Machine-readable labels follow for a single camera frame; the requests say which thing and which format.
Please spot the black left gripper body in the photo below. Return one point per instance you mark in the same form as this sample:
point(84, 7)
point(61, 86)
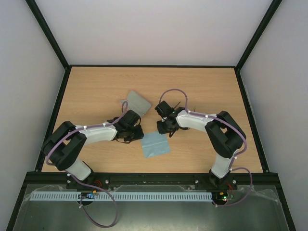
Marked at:
point(133, 135)

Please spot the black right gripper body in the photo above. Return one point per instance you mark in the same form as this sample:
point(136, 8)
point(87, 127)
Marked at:
point(162, 127)

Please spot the light blue cleaning cloth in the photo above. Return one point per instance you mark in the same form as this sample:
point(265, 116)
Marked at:
point(154, 144)

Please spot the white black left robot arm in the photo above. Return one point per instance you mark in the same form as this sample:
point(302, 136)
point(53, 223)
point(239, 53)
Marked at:
point(63, 147)

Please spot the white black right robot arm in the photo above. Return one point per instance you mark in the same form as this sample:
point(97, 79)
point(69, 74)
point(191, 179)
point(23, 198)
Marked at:
point(224, 134)

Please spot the grey metal front plate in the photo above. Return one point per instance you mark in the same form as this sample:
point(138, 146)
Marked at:
point(249, 209)

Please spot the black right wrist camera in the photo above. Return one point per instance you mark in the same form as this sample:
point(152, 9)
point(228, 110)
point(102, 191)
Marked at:
point(164, 109)

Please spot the light blue slotted cable duct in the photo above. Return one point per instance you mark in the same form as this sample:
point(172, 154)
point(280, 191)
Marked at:
point(124, 196)

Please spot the black front mounting rail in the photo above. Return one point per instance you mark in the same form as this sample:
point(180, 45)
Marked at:
point(106, 181)

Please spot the black left corner frame post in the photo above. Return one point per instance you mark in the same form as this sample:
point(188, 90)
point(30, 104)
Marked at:
point(47, 32)

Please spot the black corner frame post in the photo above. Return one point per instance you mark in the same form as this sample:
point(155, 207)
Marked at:
point(273, 7)
point(47, 32)

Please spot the black right corner frame post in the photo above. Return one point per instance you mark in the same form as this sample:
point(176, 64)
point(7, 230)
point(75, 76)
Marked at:
point(273, 7)

